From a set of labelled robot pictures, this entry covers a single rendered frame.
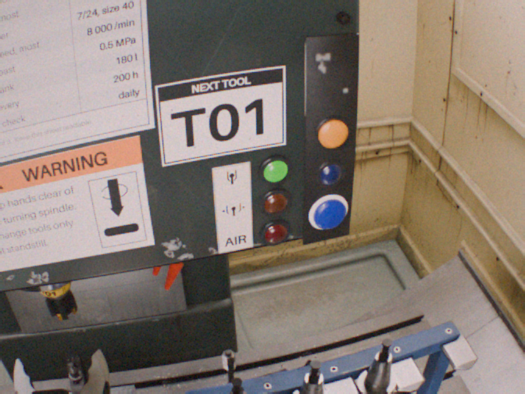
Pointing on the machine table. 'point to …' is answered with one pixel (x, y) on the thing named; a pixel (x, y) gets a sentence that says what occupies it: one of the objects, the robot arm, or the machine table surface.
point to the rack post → (433, 373)
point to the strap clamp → (76, 371)
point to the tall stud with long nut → (229, 363)
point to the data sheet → (72, 73)
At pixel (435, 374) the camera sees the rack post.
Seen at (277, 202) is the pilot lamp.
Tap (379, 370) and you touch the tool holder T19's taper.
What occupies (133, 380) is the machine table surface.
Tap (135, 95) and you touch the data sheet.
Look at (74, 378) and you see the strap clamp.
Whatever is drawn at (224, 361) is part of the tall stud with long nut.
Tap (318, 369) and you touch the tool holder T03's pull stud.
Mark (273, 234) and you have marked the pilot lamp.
